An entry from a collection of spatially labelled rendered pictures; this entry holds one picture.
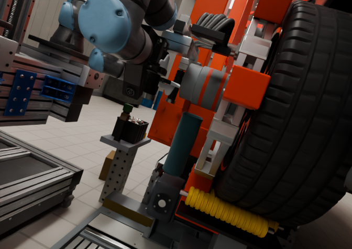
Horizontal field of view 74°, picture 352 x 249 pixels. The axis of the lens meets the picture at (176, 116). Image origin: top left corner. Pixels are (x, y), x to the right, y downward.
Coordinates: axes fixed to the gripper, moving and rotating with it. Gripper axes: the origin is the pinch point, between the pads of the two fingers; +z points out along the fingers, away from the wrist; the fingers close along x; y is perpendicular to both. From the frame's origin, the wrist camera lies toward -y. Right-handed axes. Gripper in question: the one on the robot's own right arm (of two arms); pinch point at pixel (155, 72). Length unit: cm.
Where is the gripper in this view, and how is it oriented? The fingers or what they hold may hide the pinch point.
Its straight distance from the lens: 69.9
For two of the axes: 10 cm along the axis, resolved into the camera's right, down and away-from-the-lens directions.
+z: 1.7, -0.2, 9.8
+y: 3.5, -9.3, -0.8
